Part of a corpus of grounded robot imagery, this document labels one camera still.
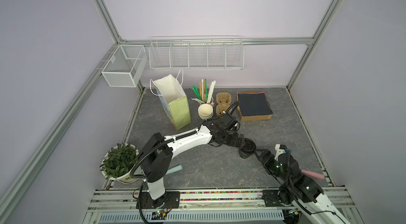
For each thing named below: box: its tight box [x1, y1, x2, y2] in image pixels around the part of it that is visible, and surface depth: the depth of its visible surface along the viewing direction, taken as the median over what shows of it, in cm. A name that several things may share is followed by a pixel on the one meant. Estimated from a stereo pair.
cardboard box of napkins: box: [236, 91, 274, 122], surface depth 107 cm
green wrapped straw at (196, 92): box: [191, 84, 203, 101], surface depth 97 cm
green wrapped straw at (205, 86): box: [204, 78, 208, 104], surface depth 104 cm
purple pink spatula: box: [300, 169, 325, 180], surface depth 82 cm
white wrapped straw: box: [206, 80, 217, 104], surface depth 101 cm
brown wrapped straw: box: [198, 78, 206, 102], surface depth 101 cm
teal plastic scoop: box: [165, 164, 183, 175], surface depth 84 cm
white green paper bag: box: [149, 69, 192, 131], surface depth 91 cm
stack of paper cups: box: [197, 103, 214, 120], surface depth 94 cm
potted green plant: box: [99, 142, 140, 181], surface depth 69 cm
